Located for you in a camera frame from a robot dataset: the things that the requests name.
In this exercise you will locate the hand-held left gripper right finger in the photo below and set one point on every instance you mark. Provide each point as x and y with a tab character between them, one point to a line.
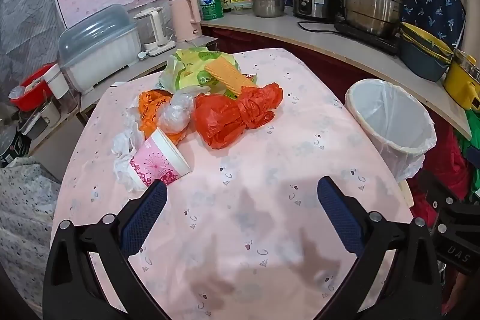
339	218

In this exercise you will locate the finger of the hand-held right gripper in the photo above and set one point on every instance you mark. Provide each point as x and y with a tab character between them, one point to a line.
435	189

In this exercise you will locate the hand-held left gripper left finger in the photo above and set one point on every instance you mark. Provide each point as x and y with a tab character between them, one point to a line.
144	218

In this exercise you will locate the pink and white paper cup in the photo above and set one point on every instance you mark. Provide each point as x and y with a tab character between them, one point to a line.
157	162

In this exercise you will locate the white tissue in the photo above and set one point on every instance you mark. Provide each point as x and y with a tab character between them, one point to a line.
123	147

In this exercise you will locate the white lined waste bin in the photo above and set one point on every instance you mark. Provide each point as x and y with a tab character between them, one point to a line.
390	117

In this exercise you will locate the clear knotted plastic bag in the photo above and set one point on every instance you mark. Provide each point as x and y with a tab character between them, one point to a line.
174	115

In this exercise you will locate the orange printed plastic bag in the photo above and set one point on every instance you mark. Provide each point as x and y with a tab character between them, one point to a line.
148	108

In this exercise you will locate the red-orange plastic bag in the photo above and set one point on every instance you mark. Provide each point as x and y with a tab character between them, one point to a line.
221	121

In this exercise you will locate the green and yellow snack bag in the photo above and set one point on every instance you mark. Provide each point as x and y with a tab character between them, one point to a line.
187	74

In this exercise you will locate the small red snack wrapper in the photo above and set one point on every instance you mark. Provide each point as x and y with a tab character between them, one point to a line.
250	77

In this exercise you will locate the yellow wafer biscuit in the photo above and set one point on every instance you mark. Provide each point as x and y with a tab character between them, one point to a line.
225	72

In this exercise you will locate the bright red cloth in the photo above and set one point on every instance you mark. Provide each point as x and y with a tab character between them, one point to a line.
442	162

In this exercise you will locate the green cloth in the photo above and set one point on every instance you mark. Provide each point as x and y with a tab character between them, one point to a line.
472	147

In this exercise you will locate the pink printed tablecloth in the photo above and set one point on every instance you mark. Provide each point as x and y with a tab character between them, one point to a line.
243	192

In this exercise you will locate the yellow electric pot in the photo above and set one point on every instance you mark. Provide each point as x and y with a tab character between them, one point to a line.
459	84

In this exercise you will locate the grey floral cloth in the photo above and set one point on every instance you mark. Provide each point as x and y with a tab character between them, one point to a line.
22	222

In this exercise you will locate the yellow and blue plastic basin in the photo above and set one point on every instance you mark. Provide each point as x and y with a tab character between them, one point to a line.
423	37
420	61

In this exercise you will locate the dark red counter cloth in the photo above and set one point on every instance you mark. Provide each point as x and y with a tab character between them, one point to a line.
318	72

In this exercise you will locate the wooden side shelf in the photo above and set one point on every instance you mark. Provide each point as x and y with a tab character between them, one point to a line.
123	70

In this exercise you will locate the white lidded canister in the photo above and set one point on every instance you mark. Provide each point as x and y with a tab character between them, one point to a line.
56	84

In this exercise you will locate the white power plug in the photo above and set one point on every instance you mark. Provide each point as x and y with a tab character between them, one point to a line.
141	55

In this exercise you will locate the black induction cooker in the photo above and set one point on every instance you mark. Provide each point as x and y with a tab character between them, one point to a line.
360	37

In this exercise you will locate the white dish box clear lid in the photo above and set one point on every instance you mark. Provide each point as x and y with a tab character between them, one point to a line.
97	54

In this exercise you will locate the red plastic bowl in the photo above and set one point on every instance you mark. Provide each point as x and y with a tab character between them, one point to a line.
35	74

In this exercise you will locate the curved grey counter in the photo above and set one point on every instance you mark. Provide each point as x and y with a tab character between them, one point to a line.
300	35

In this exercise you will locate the white glass electric kettle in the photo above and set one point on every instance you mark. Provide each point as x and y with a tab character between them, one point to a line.
153	27

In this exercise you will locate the large steel steamer pot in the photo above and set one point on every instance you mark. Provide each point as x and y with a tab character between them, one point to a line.
375	5

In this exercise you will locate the pink electric kettle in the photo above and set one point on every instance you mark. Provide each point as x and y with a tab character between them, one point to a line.
183	18

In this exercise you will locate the small steel lidded pot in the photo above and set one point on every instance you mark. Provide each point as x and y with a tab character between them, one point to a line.
268	7

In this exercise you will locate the green tin can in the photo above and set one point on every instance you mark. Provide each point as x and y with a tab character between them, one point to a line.
210	5

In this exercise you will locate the grey striped cloth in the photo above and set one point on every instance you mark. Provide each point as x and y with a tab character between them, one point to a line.
26	24

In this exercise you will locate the clear plastic food container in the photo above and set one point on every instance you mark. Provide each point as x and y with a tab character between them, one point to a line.
242	7

